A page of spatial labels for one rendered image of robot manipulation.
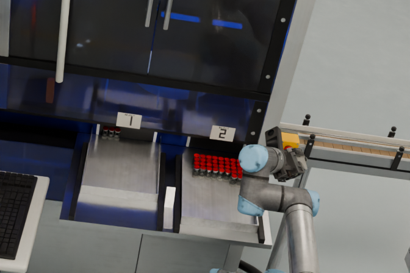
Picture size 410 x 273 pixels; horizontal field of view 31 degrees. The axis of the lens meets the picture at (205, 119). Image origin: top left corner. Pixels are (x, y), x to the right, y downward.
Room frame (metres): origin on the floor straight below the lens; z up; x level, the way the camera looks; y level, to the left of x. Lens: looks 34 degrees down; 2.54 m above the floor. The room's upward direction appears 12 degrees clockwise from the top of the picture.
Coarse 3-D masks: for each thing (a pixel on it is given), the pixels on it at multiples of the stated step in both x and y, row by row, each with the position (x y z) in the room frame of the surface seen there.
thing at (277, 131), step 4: (272, 128) 1.88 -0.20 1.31; (276, 128) 1.87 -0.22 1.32; (268, 132) 1.86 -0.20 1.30; (272, 132) 1.86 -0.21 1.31; (276, 132) 1.85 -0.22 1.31; (280, 132) 1.87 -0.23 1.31; (268, 136) 1.85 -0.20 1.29; (272, 136) 1.85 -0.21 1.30; (276, 136) 1.84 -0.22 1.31; (280, 136) 1.85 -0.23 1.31; (268, 140) 1.84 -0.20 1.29; (272, 140) 1.83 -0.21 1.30; (276, 140) 1.82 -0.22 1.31; (280, 140) 1.83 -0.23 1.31; (268, 144) 1.82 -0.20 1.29; (272, 144) 1.82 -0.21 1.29; (276, 144) 1.81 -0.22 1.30; (280, 144) 1.81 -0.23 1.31; (280, 148) 1.79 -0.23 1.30
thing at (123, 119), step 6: (120, 114) 2.17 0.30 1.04; (126, 114) 2.17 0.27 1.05; (132, 114) 2.17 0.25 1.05; (120, 120) 2.17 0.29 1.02; (126, 120) 2.17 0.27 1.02; (132, 120) 2.17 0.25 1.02; (138, 120) 2.18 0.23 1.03; (120, 126) 2.17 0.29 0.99; (126, 126) 2.17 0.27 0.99; (132, 126) 2.17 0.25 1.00; (138, 126) 2.18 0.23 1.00
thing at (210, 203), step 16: (192, 192) 2.02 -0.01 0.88; (208, 192) 2.04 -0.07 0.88; (224, 192) 2.06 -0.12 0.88; (192, 208) 1.94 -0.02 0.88; (208, 208) 1.96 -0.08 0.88; (224, 208) 1.97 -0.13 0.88; (192, 224) 1.86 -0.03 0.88; (208, 224) 1.87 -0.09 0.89; (224, 224) 1.87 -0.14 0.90; (240, 224) 1.88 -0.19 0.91; (256, 224) 1.91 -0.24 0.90
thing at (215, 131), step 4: (212, 128) 2.21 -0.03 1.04; (216, 128) 2.21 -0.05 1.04; (220, 128) 2.22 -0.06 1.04; (224, 128) 2.22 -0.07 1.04; (228, 128) 2.22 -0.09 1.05; (232, 128) 2.22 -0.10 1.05; (212, 132) 2.21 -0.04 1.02; (216, 132) 2.21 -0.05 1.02; (220, 132) 2.22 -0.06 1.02; (224, 132) 2.22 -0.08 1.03; (228, 132) 2.22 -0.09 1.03; (232, 132) 2.22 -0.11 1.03; (212, 136) 2.21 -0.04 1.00; (216, 136) 2.22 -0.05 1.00; (224, 136) 2.22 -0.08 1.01; (228, 136) 2.22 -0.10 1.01; (232, 136) 2.22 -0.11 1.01; (224, 140) 2.22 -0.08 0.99; (228, 140) 2.22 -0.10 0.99; (232, 140) 2.22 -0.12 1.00
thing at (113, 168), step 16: (96, 144) 2.17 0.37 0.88; (112, 144) 2.19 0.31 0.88; (128, 144) 2.22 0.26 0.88; (144, 144) 2.24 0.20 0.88; (160, 144) 2.21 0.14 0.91; (96, 160) 2.08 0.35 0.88; (112, 160) 2.10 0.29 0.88; (128, 160) 2.12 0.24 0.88; (144, 160) 2.14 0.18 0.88; (96, 176) 2.00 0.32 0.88; (112, 176) 2.02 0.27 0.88; (128, 176) 2.03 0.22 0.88; (144, 176) 2.05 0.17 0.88; (80, 192) 1.90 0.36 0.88; (96, 192) 1.90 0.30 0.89; (112, 192) 1.91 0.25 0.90; (128, 192) 1.92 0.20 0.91; (144, 192) 1.93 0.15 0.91
